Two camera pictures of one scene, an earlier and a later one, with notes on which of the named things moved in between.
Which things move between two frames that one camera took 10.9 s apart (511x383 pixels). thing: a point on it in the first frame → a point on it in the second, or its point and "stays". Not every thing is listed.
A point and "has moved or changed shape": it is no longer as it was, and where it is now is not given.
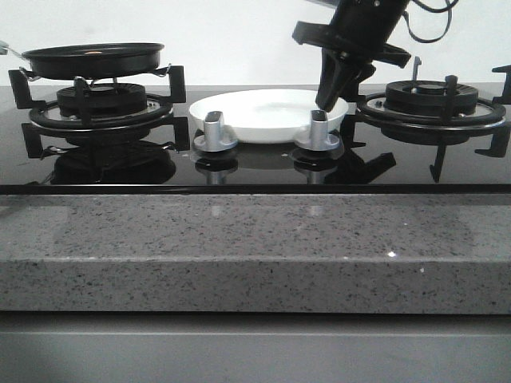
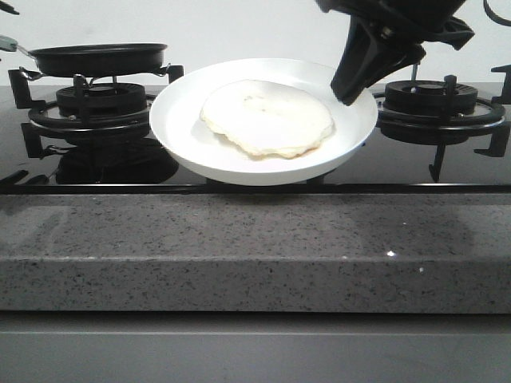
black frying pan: (92, 61) stays
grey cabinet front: (254, 347) stays
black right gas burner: (429, 96) stays
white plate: (266, 116) has moved or changed shape
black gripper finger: (363, 72) → (406, 54)
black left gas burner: (105, 99) stays
